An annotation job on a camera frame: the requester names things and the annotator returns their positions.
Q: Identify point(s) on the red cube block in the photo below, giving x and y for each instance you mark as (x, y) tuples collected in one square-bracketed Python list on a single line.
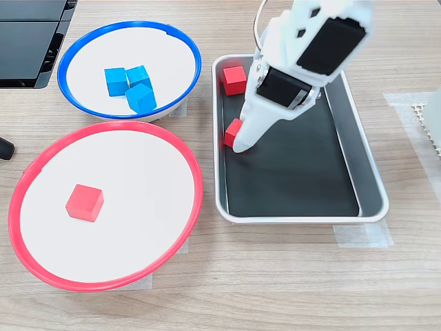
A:
[(84, 203), (232, 132), (234, 81)]

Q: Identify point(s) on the blue cube block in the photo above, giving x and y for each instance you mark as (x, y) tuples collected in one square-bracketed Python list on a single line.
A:
[(115, 82), (139, 76), (141, 98)]

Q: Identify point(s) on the black tray liner mat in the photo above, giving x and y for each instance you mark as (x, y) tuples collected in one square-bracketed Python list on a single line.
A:
[(296, 179)]

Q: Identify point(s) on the silver metal tray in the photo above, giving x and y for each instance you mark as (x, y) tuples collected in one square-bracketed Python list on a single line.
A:
[(365, 186)]

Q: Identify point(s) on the translucent tape strip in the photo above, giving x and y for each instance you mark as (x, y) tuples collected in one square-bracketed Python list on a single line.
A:
[(143, 281), (358, 236), (186, 246), (182, 108)]

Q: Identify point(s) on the white mesh mat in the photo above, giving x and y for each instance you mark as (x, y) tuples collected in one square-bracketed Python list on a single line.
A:
[(418, 112)]

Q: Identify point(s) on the red-rimmed white dish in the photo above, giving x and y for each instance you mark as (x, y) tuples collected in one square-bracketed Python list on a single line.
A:
[(138, 224)]

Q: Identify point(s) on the blue-rimmed white dish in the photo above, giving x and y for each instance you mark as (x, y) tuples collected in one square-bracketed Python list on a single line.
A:
[(89, 58)]

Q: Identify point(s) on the black plastic case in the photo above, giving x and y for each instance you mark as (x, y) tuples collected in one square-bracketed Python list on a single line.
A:
[(20, 48)]

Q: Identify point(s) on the black rounded object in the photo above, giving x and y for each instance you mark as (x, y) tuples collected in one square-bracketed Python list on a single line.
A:
[(5, 149)]

